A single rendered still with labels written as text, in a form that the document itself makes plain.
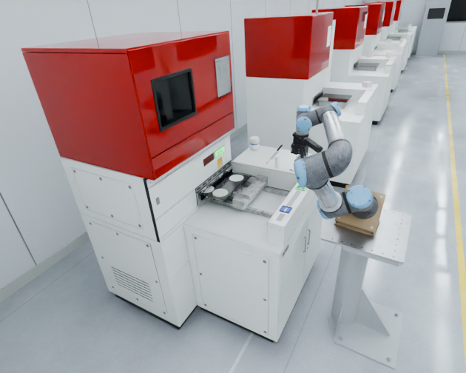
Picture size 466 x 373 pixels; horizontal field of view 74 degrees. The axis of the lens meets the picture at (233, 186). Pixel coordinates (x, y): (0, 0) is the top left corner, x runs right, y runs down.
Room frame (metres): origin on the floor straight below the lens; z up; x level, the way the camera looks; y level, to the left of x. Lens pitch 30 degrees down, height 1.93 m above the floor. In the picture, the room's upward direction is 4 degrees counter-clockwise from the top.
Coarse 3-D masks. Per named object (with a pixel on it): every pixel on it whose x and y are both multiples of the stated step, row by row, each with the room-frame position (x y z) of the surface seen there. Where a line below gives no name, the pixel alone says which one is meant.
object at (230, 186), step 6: (228, 174) 1.97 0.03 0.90; (234, 174) 1.96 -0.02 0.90; (240, 174) 1.96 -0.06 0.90; (222, 180) 1.89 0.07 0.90; (228, 180) 1.88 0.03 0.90; (216, 186) 1.80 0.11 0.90; (222, 186) 1.80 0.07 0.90; (228, 186) 1.79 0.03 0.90; (234, 186) 1.78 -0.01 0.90; (210, 192) 1.73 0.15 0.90; (228, 192) 1.71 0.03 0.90; (222, 198) 1.65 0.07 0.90
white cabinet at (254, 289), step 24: (312, 216) 1.70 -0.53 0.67; (192, 240) 1.49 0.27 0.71; (216, 240) 1.40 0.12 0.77; (288, 240) 1.32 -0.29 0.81; (312, 240) 1.75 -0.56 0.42; (192, 264) 1.51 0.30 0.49; (216, 264) 1.41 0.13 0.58; (240, 264) 1.32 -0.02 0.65; (264, 264) 1.24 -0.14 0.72; (288, 264) 1.32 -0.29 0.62; (312, 264) 1.82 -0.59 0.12; (216, 288) 1.42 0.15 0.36; (240, 288) 1.32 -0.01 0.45; (264, 288) 1.24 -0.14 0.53; (288, 288) 1.34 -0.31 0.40; (216, 312) 1.44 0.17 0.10; (240, 312) 1.33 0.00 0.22; (264, 312) 1.24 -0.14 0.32; (288, 312) 1.36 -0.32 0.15; (264, 336) 1.24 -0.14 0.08
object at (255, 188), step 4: (256, 180) 1.89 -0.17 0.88; (252, 184) 1.83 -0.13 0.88; (256, 184) 1.83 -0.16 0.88; (260, 184) 1.83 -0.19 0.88; (264, 184) 1.83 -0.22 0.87; (248, 188) 1.79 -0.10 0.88; (252, 188) 1.78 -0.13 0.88; (256, 188) 1.78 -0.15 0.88; (260, 188) 1.78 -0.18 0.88; (252, 192) 1.73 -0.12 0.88; (256, 192) 1.73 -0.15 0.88; (252, 196) 1.68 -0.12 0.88; (248, 200) 1.64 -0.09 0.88; (252, 200) 1.68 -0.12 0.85; (232, 204) 1.61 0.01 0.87; (236, 204) 1.60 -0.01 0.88; (248, 204) 1.62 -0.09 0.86; (236, 208) 1.60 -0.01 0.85; (240, 208) 1.58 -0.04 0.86; (244, 208) 1.58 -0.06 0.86
